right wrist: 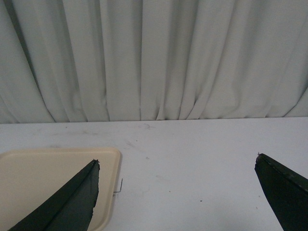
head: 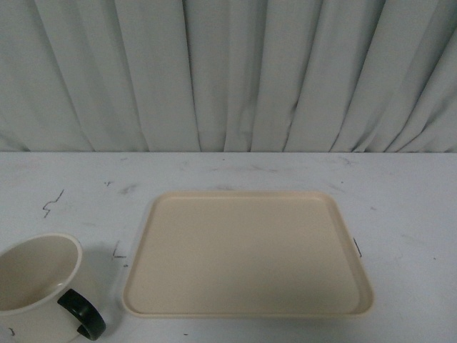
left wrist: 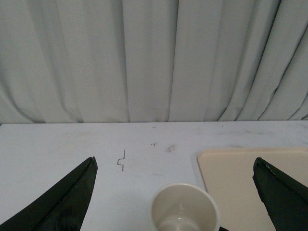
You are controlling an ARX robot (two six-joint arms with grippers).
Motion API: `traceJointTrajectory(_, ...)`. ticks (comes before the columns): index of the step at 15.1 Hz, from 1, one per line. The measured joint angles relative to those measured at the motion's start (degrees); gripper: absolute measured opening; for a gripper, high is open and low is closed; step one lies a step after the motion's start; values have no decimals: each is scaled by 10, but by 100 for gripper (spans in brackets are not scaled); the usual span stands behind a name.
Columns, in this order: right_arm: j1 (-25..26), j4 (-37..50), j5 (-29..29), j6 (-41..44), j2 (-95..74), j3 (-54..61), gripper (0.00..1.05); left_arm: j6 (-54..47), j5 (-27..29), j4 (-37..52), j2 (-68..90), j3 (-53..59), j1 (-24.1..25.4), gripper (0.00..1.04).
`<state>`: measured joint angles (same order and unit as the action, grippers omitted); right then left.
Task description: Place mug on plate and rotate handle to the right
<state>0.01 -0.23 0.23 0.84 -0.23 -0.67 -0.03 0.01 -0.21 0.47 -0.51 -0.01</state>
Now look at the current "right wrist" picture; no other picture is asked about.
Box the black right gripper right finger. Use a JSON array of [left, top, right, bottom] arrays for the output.
[[255, 154, 308, 231]]

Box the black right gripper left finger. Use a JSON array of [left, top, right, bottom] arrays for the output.
[[10, 160, 100, 231]]

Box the beige plastic tray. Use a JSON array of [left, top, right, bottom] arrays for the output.
[[0, 148, 121, 231]]

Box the white pleated curtain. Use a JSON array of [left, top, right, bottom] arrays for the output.
[[0, 0, 308, 124]]

